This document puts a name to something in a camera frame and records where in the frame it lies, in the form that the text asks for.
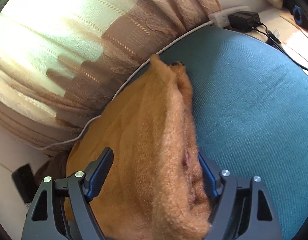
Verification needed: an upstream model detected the white cable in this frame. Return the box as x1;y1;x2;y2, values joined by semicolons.
26;21;214;152

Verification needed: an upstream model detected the beige patterned curtain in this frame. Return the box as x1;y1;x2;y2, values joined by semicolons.
0;0;221;157

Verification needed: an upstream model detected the cream sheet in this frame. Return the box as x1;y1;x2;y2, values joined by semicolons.
249;7;308;67

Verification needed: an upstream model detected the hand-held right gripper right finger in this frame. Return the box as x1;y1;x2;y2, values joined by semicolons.
198;152;287;240

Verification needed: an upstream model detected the black object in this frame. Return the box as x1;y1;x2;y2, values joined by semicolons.
11;164;37;203

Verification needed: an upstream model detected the black cable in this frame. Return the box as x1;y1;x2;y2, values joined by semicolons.
254;22;282;46
254;21;308;73

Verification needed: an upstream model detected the dark blue cloth item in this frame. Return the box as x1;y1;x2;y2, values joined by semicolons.
285;0;307;27

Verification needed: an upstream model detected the white power strip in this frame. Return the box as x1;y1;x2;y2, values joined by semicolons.
208;5;251;27

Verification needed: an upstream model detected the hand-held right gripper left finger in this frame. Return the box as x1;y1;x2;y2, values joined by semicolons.
21;147;114;240

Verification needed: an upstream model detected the mustard fuzzy sweater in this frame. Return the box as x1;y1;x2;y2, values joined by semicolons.
63;54;214;240

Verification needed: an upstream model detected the black power adapter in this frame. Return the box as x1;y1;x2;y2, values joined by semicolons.
228;11;261;32

